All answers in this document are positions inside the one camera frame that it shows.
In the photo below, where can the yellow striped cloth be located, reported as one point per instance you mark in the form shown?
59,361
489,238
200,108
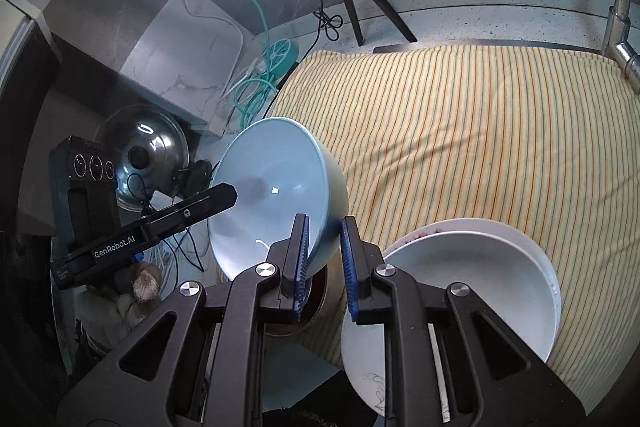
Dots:
475,132

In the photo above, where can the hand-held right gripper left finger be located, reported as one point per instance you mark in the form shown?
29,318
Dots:
302,267

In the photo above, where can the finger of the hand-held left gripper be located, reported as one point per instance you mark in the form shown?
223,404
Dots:
195,209

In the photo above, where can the small black device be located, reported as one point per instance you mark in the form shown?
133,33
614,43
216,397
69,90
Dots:
195,177

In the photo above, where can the steel pot lid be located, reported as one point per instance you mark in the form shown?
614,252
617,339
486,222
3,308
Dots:
155,137

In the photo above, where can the light blue bowl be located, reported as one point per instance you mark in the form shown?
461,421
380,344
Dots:
270,187

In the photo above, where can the plain white plate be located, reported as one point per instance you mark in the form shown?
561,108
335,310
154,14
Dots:
465,287

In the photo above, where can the chrome faucet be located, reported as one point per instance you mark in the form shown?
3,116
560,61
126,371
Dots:
620,22

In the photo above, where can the red steel bowl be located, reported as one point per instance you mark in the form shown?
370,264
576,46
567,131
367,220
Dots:
315,289

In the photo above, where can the person's left hand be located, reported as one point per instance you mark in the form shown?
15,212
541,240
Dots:
145,284

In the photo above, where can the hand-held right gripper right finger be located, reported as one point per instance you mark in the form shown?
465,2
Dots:
348,272

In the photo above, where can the floral porcelain bowl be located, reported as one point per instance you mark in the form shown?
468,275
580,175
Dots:
475,225

